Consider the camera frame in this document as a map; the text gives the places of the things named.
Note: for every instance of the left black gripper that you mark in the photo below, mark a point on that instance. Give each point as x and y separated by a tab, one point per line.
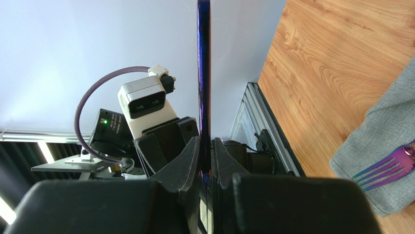
161	144

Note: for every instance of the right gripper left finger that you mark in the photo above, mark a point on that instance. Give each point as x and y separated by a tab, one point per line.
176	200

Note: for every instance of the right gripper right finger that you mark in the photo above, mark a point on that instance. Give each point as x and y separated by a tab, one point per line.
229	199

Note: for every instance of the purple knife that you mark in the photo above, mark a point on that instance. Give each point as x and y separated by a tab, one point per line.
204	81

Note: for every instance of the grey cloth napkin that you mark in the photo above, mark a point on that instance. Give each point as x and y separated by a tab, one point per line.
389	125

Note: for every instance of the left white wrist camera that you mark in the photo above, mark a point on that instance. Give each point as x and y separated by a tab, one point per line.
143	101

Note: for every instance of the aluminium frame rail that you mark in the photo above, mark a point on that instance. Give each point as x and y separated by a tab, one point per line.
255	125

